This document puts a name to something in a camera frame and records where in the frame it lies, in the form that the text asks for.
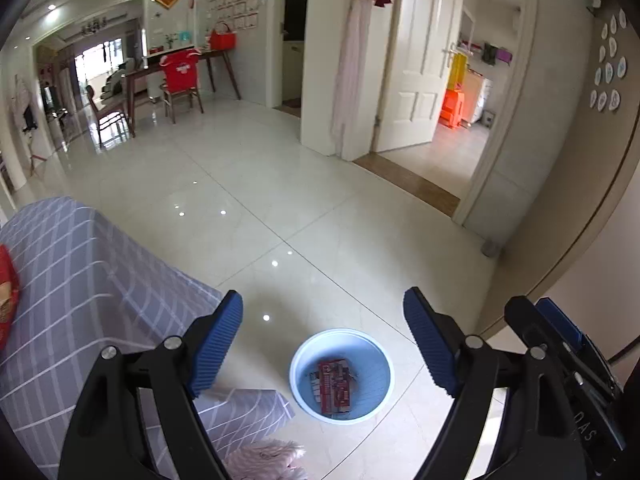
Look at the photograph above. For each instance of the group of white wall stickers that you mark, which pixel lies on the group of white wall stickers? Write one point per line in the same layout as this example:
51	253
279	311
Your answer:
609	72

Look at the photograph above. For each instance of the red pillow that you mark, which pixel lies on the red pillow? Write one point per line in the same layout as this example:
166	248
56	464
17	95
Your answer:
7	295

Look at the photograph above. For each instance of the orange plastic stool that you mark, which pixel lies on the orange plastic stool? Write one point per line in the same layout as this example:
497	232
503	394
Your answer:
451	107

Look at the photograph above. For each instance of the teal ornament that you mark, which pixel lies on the teal ornament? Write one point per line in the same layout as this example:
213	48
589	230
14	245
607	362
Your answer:
186	37

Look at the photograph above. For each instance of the yellow bag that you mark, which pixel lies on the yellow bag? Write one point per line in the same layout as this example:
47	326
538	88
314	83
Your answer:
457	72

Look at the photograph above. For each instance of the red printed packet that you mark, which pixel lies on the red printed packet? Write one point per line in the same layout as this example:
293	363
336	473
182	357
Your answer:
335	385

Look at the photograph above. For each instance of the pale pink curtain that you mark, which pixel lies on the pale pink curtain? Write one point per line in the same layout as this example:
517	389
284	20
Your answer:
352	75

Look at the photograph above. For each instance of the light blue waste bin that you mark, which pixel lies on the light blue waste bin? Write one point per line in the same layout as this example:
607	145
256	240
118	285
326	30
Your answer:
374	360

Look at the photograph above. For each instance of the wooden chair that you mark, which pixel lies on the wooden chair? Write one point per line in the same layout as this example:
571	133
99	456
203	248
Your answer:
185	102
107	115

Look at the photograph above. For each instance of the dark wooden table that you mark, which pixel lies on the dark wooden table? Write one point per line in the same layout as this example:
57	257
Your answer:
150	71

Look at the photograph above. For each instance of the pink fuzzy cloth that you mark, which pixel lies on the pink fuzzy cloth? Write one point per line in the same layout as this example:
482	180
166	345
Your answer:
265	460

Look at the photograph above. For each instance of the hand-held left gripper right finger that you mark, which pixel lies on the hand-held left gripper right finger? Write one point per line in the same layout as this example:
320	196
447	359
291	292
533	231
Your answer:
430	345

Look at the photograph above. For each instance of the white panel door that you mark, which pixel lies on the white panel door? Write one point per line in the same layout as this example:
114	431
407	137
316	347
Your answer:
425	35

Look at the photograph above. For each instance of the red shirt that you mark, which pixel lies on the red shirt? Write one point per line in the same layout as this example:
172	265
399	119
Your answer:
180	72

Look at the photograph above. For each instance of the red basket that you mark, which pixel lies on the red basket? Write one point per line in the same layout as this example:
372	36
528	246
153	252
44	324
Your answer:
222	40

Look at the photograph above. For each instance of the grey checked bed blanket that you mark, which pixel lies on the grey checked bed blanket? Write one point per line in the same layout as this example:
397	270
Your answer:
75	285

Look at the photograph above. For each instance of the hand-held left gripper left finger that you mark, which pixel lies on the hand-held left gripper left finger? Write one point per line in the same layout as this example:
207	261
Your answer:
220	345

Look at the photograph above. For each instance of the grey door stopper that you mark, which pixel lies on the grey door stopper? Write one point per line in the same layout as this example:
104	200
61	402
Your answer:
490	249

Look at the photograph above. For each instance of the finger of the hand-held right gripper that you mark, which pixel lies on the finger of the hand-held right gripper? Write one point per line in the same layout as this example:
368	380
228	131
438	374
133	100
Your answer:
520	320

